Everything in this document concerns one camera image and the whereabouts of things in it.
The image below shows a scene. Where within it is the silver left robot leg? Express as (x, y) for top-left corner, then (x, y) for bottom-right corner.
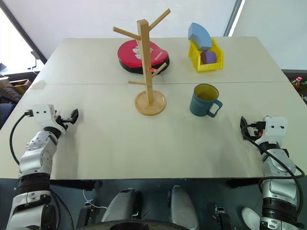
(100, 188), (142, 223)

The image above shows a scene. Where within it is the wooden mug tree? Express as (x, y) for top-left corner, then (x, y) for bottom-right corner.
(112, 8), (171, 116)

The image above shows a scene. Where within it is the white oval foot shell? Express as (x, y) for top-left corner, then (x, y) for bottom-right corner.
(241, 207), (261, 226)

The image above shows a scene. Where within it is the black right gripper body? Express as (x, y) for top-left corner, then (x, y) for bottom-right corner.
(247, 121), (266, 140)

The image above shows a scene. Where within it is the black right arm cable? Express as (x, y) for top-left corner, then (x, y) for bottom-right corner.
(241, 121), (306, 226)

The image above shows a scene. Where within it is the purple foam block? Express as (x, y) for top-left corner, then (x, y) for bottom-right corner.
(200, 50), (217, 65)

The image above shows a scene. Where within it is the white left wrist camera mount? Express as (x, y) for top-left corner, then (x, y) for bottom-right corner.
(32, 104), (58, 125)

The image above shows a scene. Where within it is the dark round robot waist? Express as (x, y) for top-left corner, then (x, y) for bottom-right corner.
(83, 219), (194, 230)

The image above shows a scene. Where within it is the blue curved foam block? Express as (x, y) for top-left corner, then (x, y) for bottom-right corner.
(188, 23), (214, 52)

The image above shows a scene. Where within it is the black table crossbar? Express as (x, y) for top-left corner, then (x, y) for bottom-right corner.
(49, 179), (103, 192)

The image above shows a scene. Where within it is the yellow plastic bin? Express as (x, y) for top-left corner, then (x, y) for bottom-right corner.
(188, 37), (225, 73)

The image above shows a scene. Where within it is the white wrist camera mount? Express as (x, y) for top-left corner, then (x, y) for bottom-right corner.
(32, 104), (58, 125)
(260, 116), (288, 144)

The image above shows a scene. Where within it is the silver robot leg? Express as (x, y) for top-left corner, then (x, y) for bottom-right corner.
(100, 188), (142, 223)
(167, 185), (200, 230)

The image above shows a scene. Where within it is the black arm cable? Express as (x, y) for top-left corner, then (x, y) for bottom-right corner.
(241, 121), (306, 226)
(9, 109), (35, 166)

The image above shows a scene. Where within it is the brown wooden crate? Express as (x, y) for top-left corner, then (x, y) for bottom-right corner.
(0, 76), (32, 97)

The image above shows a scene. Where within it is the silver right robot leg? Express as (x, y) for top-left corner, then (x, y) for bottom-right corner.
(167, 185), (200, 230)

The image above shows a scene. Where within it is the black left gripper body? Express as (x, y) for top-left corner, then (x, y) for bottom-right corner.
(54, 115), (72, 132)

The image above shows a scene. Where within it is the small white block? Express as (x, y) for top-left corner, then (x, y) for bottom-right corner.
(32, 80), (47, 91)

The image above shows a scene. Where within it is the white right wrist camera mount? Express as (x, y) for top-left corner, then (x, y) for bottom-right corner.
(260, 116), (288, 144)

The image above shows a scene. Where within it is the red and black round pad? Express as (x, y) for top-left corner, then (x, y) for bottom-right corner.
(117, 39), (171, 75)

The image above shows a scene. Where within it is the blue enamel mug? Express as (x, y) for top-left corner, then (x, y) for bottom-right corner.
(189, 83), (223, 118)

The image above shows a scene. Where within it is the thin white cable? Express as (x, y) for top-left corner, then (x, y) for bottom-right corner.
(83, 189), (109, 210)

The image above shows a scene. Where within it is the red-capped bottle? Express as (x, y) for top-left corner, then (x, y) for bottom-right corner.
(292, 76), (303, 91)

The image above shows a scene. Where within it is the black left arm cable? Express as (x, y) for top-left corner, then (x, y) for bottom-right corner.
(9, 109), (35, 166)

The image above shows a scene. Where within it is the black diagonal metal strut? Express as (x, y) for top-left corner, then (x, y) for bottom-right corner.
(0, 3), (48, 70)

